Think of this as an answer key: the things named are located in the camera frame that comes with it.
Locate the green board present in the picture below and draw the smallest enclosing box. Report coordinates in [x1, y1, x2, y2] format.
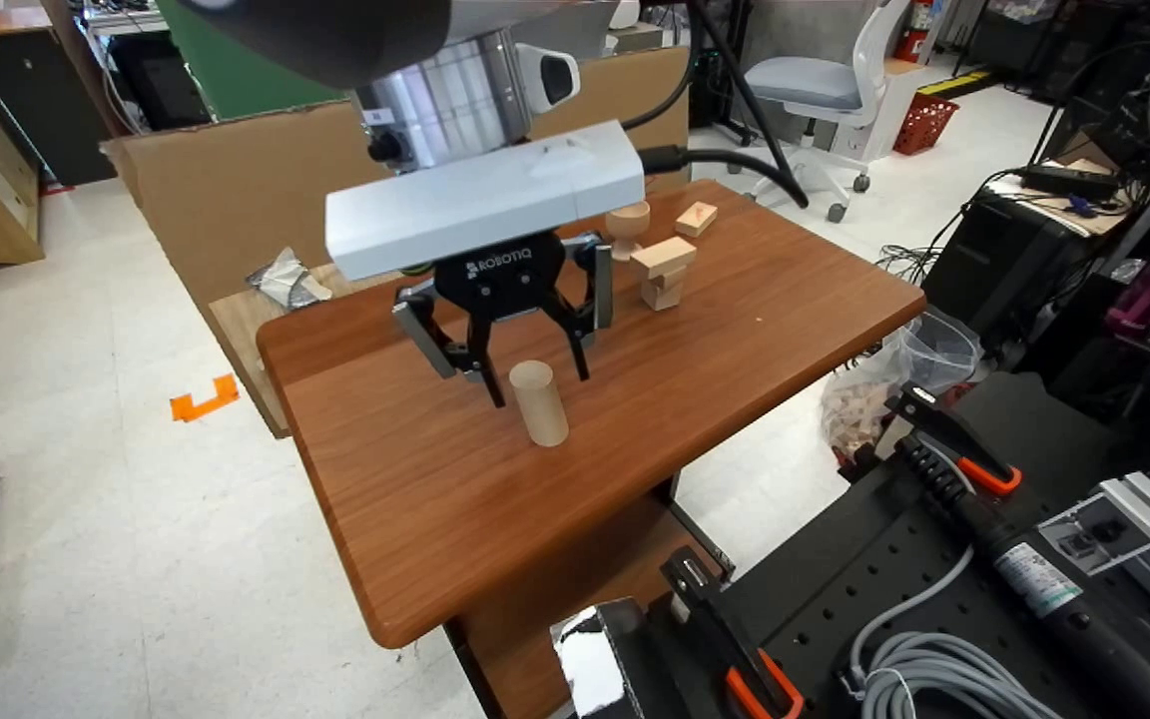
[152, 0, 355, 127]

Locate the orange floor tape mark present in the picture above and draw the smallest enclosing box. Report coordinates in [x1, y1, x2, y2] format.
[168, 370, 242, 427]

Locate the clear plastic bag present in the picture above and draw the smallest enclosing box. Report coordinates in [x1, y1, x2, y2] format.
[816, 306, 989, 470]

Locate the wooden block with red mark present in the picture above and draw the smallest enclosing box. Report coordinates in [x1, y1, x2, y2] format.
[670, 194, 724, 244]

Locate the large cardboard box sheet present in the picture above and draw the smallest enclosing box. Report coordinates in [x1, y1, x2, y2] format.
[101, 44, 694, 442]

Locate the red basket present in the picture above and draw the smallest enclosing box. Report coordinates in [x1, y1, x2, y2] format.
[889, 89, 962, 160]

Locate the table frame with lower shelf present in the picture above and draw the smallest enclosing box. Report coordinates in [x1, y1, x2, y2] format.
[445, 489, 743, 719]

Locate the black clamp with orange handle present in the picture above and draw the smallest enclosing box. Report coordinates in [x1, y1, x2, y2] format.
[883, 384, 1028, 506]
[654, 543, 809, 719]

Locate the flat wooden bar block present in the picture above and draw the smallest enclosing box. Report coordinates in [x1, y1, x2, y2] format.
[628, 230, 704, 285]

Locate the grey office chair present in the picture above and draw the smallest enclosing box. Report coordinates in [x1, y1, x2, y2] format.
[728, 0, 921, 229]

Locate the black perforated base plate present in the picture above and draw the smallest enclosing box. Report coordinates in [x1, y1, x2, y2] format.
[652, 369, 1150, 719]

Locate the black tube with white label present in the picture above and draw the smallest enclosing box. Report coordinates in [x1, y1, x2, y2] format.
[901, 437, 1150, 719]

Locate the black equipment cart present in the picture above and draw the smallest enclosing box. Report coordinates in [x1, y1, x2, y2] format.
[921, 25, 1150, 453]

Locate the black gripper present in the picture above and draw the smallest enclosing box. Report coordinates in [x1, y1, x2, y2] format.
[390, 230, 618, 410]

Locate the crumpled white paper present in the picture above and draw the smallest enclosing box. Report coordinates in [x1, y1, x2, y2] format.
[249, 244, 340, 316]

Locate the plain wooden cylinder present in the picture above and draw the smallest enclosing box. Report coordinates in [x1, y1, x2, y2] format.
[503, 356, 576, 453]

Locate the grey cable bundle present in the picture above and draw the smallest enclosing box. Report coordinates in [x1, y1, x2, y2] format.
[843, 538, 1073, 719]

